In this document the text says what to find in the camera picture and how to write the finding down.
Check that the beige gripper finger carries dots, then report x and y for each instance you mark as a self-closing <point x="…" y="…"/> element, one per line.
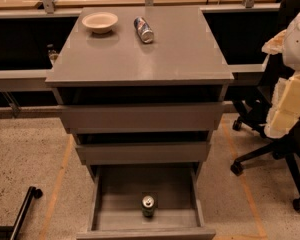
<point x="274" y="45"/>
<point x="285" y="110"/>

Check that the green soda can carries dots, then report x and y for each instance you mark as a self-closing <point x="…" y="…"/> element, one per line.
<point x="148" y="206"/>

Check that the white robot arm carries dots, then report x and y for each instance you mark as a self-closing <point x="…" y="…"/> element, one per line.
<point x="291" y="45"/>

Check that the grey top drawer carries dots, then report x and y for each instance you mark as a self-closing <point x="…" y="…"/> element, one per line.
<point x="126" y="118"/>

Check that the blue silver soda can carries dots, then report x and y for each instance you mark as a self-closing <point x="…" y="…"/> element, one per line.
<point x="143" y="29"/>

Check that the grey drawer cabinet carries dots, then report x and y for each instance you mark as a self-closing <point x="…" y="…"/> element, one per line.
<point x="183" y="64"/>

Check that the grey middle drawer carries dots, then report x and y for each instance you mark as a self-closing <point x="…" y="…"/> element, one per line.
<point x="143" y="153"/>

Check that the grey open bottom drawer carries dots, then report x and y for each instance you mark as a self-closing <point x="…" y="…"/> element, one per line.
<point x="116" y="212"/>

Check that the black office chair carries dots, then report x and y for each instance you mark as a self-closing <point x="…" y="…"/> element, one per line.
<point x="288" y="146"/>

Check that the white bowl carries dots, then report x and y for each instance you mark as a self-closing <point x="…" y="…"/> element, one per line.
<point x="100" y="22"/>

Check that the black wheeled stand base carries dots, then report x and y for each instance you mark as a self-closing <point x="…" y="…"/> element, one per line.
<point x="12" y="232"/>

